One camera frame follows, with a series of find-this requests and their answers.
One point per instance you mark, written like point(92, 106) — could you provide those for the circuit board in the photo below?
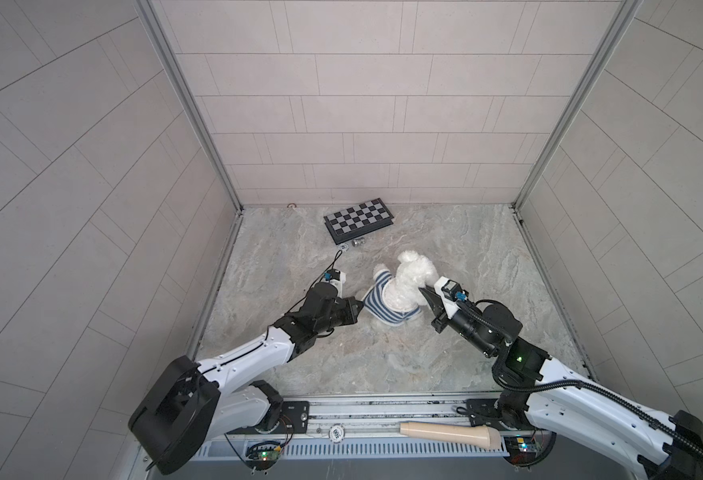
point(263, 455)
point(521, 450)

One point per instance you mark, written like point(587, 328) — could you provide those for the round white sticker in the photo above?
point(336, 433)

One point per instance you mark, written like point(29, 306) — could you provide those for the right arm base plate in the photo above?
point(484, 412)

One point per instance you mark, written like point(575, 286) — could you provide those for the black white chessboard box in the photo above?
point(358, 221)

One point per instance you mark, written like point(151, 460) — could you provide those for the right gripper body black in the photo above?
point(463, 326)

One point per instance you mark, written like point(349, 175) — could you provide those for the right circuit board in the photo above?
point(521, 450)

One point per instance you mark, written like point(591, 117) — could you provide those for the beige wooden handle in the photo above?
point(483, 437)

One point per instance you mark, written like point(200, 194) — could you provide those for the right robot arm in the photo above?
point(539, 392)

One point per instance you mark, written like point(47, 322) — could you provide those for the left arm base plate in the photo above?
point(287, 417)

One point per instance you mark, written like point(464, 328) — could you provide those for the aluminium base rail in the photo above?
point(387, 414)

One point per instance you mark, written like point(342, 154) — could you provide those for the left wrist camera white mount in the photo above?
point(336, 278)

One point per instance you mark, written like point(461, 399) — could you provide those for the blue white striped sweater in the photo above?
point(374, 301)

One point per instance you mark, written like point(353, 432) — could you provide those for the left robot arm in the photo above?
point(287, 338)

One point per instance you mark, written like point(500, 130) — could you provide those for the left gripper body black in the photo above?
point(344, 305)

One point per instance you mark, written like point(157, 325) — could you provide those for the white teddy bear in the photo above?
point(414, 271)

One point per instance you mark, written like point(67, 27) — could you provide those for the left circuit board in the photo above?
point(263, 455)

